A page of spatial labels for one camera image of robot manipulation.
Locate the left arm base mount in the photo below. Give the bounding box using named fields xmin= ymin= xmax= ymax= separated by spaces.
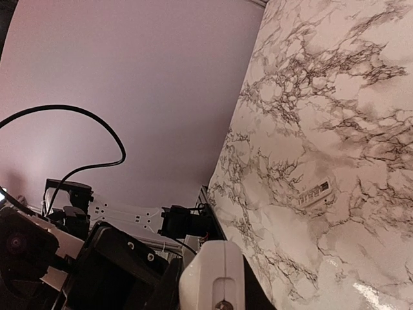
xmin=157 ymin=203 xmax=225 ymax=240

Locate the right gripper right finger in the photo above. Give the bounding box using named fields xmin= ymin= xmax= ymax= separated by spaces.
xmin=243 ymin=258 xmax=276 ymax=310

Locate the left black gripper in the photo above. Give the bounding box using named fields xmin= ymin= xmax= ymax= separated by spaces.
xmin=53 ymin=221 xmax=169 ymax=309

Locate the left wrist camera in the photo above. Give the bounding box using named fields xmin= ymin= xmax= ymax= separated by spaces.
xmin=0 ymin=206 xmax=85 ymax=310

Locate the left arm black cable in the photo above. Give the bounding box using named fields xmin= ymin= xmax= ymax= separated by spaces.
xmin=0 ymin=104 xmax=126 ymax=217

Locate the white remote control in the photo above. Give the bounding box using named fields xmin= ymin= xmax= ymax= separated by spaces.
xmin=179 ymin=240 xmax=246 ymax=310

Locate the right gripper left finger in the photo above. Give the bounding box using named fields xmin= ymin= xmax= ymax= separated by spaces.
xmin=159 ymin=258 xmax=183 ymax=310

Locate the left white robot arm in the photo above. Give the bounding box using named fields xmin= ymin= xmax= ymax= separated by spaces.
xmin=1 ymin=182 xmax=177 ymax=309

